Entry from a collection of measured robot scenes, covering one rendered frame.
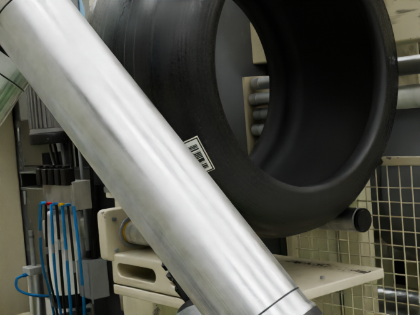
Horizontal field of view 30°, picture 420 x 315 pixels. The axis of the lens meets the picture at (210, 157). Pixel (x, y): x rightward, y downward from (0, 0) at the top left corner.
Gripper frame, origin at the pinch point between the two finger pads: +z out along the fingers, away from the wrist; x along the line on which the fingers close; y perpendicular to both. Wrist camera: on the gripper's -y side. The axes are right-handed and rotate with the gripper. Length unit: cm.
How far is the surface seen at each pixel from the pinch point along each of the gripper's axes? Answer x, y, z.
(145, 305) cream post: -32, 43, 28
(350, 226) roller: 13.9, 38.3, 22.0
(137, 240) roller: -23.0, 25.1, 26.4
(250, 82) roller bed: 1, 38, 80
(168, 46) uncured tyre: 3.6, -11.1, 21.5
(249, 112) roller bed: -2, 43, 75
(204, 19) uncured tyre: 9.7, -10.8, 24.8
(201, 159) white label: 0.7, 3.9, 12.8
